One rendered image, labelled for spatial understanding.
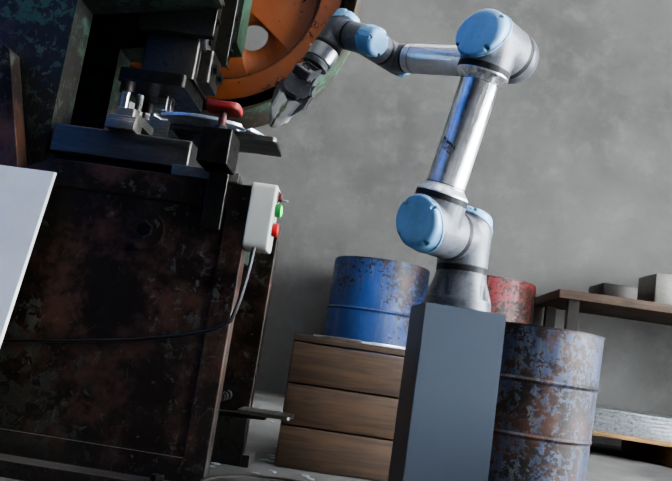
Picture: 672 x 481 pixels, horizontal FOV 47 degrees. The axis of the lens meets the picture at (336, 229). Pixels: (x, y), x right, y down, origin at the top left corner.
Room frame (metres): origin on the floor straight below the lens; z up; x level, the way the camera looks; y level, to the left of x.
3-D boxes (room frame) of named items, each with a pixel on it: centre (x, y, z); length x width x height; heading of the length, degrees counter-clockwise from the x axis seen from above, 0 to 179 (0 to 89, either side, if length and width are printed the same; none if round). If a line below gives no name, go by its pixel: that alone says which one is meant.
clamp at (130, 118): (1.64, 0.47, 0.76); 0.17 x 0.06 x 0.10; 176
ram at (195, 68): (1.81, 0.42, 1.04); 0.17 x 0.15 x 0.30; 86
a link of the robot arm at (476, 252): (1.75, -0.29, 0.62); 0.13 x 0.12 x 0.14; 137
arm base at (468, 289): (1.75, -0.30, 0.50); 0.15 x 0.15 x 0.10
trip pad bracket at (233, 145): (1.48, 0.25, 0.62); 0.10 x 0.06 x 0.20; 176
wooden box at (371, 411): (2.28, -0.13, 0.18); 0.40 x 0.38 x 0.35; 92
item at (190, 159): (1.81, 0.46, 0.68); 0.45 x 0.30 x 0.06; 176
